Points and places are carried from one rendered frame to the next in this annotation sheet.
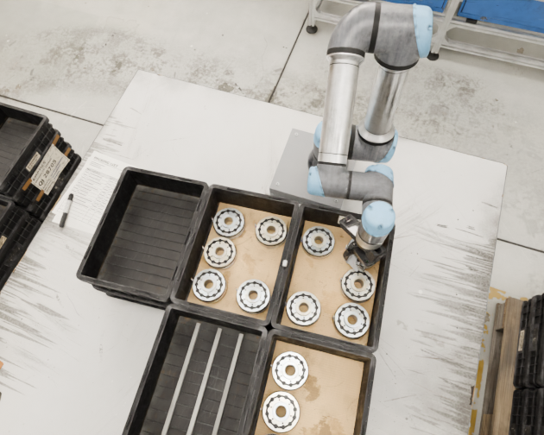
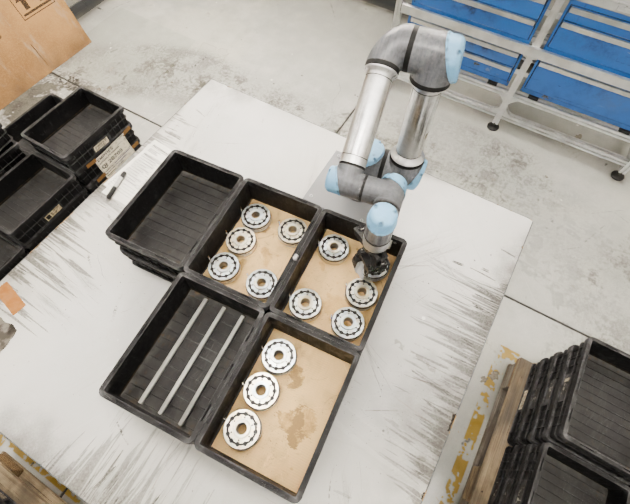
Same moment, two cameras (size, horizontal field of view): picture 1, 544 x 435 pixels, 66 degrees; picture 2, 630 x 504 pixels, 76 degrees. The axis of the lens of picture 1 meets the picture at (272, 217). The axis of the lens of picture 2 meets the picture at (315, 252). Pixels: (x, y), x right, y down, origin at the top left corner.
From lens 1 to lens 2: 24 cm
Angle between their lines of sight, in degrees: 4
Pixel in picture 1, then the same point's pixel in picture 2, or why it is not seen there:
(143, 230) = (178, 209)
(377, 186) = (388, 191)
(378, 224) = (379, 221)
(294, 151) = not seen: hidden behind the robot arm
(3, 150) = (78, 130)
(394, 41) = (425, 61)
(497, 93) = (548, 171)
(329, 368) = (317, 362)
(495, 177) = (518, 229)
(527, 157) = (565, 234)
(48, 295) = (81, 254)
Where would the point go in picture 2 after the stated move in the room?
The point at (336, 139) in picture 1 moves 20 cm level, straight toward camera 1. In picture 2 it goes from (358, 141) to (330, 198)
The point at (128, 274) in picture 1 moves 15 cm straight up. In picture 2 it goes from (154, 245) to (137, 222)
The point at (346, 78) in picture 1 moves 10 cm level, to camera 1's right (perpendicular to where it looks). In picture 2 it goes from (377, 88) to (415, 91)
